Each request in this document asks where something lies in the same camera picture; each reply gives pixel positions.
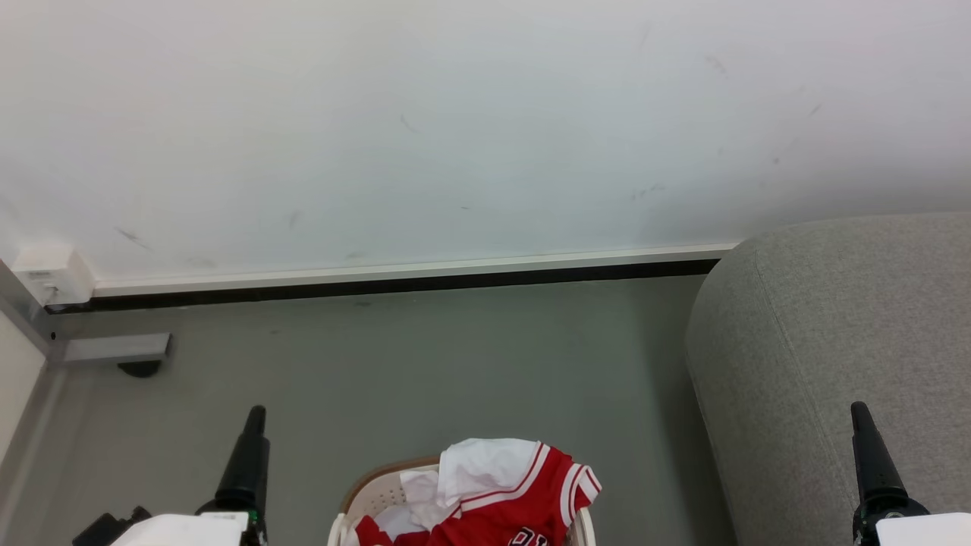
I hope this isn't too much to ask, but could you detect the grey fabric sofa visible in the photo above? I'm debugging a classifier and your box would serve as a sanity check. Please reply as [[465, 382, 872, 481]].
[[685, 212, 971, 546]]

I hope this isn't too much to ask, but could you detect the white wall outlet box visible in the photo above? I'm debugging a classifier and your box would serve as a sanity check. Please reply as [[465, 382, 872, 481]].
[[11, 246, 96, 307]]

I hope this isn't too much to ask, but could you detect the grey metal furniture foot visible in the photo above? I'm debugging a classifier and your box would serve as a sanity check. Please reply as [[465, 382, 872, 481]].
[[0, 258, 174, 366]]

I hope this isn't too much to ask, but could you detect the red and white jersey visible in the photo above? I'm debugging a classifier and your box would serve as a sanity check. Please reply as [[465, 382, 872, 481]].
[[355, 438, 602, 546]]

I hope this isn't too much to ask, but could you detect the white crumpled garment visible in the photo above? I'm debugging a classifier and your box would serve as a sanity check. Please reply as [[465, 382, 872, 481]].
[[343, 469, 460, 546]]

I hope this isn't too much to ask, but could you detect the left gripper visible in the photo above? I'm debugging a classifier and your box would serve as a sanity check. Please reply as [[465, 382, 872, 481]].
[[110, 406, 271, 546]]

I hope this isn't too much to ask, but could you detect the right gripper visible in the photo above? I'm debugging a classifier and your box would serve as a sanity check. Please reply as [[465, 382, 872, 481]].
[[850, 402, 971, 546]]

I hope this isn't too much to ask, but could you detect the beige plastic laundry basket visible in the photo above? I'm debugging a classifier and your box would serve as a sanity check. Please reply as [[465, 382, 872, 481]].
[[328, 455, 596, 546]]

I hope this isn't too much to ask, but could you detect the white and black baseboard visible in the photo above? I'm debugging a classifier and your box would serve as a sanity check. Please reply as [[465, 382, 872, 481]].
[[46, 244, 740, 314]]

